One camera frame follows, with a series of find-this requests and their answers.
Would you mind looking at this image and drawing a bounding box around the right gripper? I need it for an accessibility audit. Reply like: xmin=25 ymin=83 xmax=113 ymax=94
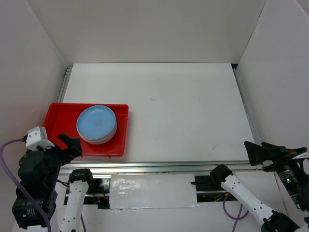
xmin=243 ymin=137 xmax=309 ymax=207

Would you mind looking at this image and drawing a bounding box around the cream plate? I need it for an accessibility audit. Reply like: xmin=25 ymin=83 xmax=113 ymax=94
xmin=77 ymin=123 xmax=117 ymax=145

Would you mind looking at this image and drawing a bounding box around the blue plate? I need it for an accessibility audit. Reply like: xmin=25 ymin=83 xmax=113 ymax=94
xmin=76 ymin=105 xmax=118 ymax=141

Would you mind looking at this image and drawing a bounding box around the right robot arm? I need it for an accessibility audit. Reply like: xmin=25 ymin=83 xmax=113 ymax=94
xmin=205 ymin=147 xmax=309 ymax=232

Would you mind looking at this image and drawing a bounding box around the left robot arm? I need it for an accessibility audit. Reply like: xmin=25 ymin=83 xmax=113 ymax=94
xmin=12 ymin=131 xmax=95 ymax=232

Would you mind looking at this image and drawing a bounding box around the red plastic bin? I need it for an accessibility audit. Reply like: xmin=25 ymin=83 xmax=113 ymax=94
xmin=43 ymin=103 xmax=129 ymax=158

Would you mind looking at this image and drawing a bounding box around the white foil-taped cover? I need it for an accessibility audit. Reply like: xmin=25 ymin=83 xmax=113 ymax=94
xmin=109 ymin=174 xmax=198 ymax=209

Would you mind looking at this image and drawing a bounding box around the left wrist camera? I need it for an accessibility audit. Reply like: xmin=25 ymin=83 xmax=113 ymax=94
xmin=26 ymin=126 xmax=55 ymax=151

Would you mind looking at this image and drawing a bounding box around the aluminium frame rail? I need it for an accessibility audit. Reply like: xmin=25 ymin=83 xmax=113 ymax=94
xmin=59 ymin=161 xmax=256 ymax=175

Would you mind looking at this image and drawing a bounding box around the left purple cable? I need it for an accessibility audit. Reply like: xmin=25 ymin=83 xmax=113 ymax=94
xmin=0 ymin=137 xmax=86 ymax=232

